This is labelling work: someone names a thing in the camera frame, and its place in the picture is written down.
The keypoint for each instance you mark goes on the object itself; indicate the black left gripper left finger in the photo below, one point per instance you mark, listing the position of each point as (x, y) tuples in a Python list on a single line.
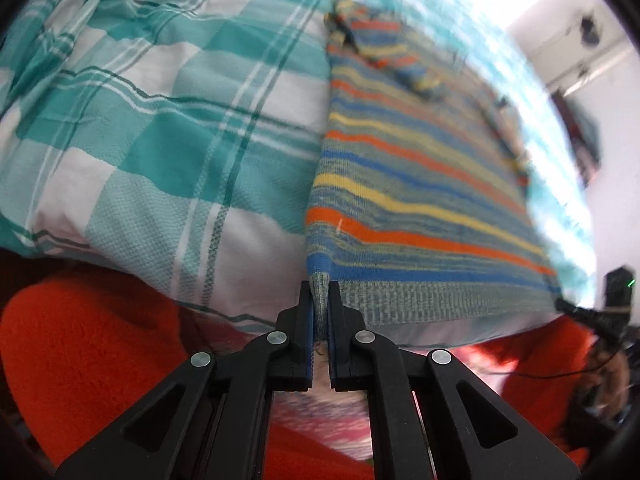
[(209, 418)]

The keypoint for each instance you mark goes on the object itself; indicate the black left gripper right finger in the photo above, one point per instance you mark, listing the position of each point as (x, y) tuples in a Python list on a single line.
[(431, 417)]

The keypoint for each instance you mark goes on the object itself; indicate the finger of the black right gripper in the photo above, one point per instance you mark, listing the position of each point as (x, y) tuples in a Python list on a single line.
[(577, 314)]

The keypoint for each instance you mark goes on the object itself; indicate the striped multicolour knit sweater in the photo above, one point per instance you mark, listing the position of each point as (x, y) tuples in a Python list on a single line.
[(418, 210)]

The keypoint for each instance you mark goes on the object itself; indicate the person's right hand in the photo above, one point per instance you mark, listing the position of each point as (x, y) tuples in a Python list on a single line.
[(611, 375)]

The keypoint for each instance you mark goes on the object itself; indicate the dark wooden side table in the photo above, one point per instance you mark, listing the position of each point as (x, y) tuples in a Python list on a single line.
[(583, 134)]

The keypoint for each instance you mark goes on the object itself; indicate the teal white plaid bedspread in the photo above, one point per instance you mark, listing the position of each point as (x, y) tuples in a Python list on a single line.
[(178, 141)]

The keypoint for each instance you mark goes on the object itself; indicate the dark object hanging on wall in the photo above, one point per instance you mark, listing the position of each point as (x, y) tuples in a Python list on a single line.
[(589, 34)]

